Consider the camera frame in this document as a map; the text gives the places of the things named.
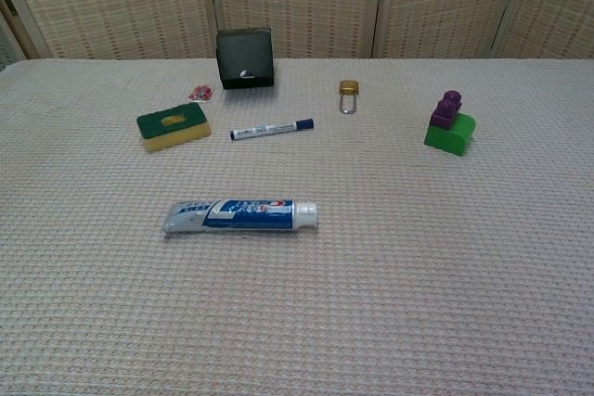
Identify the blue white toothpaste tube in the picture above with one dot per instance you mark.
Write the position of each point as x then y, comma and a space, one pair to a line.
250, 217

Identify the white blue marker pen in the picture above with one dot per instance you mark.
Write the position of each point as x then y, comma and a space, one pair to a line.
269, 128

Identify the gold padlock long shackle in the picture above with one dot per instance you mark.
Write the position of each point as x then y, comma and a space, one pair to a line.
349, 87

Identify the beige woven tablecloth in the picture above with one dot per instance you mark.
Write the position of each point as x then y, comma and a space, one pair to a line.
297, 298

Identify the red candy wrapper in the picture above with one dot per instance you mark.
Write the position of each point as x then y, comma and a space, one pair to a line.
201, 93

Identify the black cardboard box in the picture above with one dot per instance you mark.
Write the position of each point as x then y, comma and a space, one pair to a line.
243, 57

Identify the green yellow scrub sponge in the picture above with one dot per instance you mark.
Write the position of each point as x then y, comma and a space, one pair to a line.
171, 124

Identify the green toy brick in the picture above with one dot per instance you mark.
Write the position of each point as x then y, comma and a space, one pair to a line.
452, 138

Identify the purple toy brick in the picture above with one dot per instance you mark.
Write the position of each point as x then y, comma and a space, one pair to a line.
446, 111

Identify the beige woven folding screen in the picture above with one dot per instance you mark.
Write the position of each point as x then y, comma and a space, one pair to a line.
139, 2

